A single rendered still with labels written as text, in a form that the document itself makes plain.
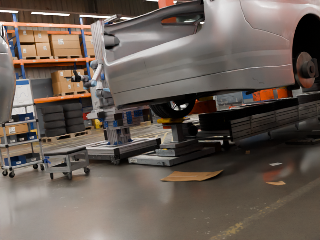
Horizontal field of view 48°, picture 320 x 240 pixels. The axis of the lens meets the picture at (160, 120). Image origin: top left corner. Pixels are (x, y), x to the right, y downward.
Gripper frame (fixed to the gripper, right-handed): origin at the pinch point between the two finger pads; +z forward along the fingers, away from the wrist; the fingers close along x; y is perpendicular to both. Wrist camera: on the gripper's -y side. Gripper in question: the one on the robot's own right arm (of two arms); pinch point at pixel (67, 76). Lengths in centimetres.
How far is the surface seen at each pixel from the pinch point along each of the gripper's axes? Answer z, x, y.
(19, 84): -274, 494, 16
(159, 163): -26, -120, 105
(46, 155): 41, 0, 94
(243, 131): -127, -186, 78
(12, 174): 30, 91, 133
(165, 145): -48, -114, 88
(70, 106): -476, 524, 95
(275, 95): -294, -179, 42
